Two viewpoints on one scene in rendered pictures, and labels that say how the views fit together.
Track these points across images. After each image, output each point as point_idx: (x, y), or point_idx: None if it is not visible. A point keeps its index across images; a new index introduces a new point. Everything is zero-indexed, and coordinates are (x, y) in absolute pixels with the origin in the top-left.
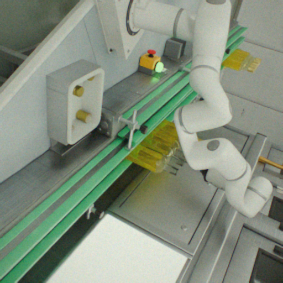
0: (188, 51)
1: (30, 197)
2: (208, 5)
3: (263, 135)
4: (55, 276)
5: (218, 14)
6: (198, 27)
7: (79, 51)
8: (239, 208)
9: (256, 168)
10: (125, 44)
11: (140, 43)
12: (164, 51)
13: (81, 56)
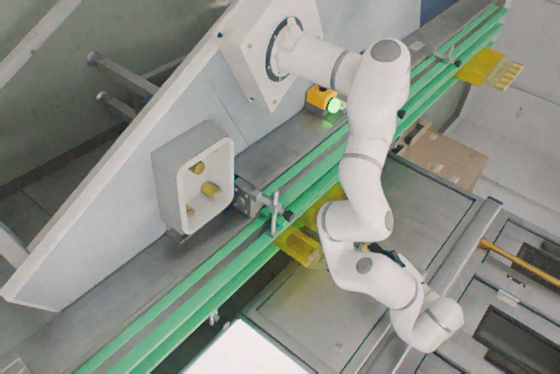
0: None
1: (130, 306)
2: (372, 62)
3: (497, 201)
4: None
5: (382, 79)
6: (351, 101)
7: (200, 111)
8: (406, 342)
9: (472, 258)
10: (268, 95)
11: None
12: None
13: (204, 116)
